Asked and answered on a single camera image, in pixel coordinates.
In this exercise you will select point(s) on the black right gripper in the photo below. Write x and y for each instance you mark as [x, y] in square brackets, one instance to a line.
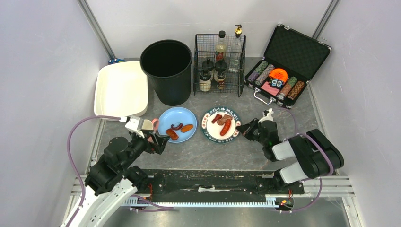
[255, 131]

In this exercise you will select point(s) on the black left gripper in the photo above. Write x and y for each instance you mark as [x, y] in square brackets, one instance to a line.
[152, 140]

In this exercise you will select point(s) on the white patterned rim plate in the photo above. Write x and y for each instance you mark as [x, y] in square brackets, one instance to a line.
[212, 130]

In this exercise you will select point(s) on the small dark spice jar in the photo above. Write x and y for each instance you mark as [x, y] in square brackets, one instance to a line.
[221, 77]

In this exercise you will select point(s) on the spice jar black lid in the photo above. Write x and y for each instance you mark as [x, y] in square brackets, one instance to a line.
[208, 64]
[220, 66]
[205, 81]

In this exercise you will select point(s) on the clear bottle gold pump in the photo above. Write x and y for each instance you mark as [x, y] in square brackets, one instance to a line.
[235, 50]

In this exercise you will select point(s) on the sauce bottle red label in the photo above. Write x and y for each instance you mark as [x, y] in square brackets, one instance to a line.
[220, 46]

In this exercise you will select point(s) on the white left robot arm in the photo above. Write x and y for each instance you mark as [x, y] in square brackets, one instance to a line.
[113, 179]

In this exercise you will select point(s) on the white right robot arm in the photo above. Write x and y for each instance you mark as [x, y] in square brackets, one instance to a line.
[315, 155]

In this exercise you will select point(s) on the red-brown meat roll toy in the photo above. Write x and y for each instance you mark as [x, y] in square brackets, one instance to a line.
[172, 134]

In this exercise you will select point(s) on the brown octopus tentacle toy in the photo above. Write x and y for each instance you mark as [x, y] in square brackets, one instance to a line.
[177, 127]

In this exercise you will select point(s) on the red sausage toy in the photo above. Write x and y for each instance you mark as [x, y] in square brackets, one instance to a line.
[225, 128]

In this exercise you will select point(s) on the blue plate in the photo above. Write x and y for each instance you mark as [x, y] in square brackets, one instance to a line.
[176, 115]

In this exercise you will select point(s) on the brown steak piece toy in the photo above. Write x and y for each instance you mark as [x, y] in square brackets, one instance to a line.
[223, 120]

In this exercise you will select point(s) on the orange nugget toy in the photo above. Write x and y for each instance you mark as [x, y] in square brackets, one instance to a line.
[186, 128]

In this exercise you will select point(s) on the red drumstick toy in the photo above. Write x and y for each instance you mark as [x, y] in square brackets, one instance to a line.
[216, 118]

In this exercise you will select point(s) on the pink card deck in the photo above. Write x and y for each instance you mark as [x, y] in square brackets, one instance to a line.
[269, 89]

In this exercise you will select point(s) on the blue dice box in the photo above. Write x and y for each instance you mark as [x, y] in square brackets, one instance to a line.
[276, 83]

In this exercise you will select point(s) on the black poker chip case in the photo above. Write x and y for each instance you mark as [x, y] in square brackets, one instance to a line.
[299, 55]

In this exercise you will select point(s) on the white rectangular basin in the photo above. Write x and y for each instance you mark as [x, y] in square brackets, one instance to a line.
[121, 90]

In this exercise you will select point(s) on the orange round toy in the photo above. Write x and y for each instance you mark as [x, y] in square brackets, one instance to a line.
[279, 74]

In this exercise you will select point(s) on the green brown chip roll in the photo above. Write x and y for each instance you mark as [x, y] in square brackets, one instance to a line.
[287, 87]

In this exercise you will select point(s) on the pink poker chip roll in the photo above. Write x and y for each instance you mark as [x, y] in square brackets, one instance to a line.
[262, 77]

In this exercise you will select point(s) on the green poker chip roll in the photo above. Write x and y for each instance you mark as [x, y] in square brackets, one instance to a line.
[257, 71]

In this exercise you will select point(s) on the brown poker chip roll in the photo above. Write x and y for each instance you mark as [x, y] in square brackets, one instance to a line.
[296, 89]

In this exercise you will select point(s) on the black trash bin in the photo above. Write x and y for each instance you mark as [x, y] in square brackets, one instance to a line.
[167, 63]

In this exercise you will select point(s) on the blue toy car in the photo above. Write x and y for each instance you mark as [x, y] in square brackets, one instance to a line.
[115, 60]

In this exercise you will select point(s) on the pink handled cream mug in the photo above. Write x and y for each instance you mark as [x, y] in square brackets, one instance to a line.
[150, 125]

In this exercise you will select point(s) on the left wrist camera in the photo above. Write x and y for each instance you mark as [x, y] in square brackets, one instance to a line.
[134, 125]

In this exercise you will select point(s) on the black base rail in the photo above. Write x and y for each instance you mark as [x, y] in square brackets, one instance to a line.
[201, 186]

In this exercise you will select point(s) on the black wire basket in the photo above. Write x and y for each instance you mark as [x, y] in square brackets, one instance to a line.
[205, 48]

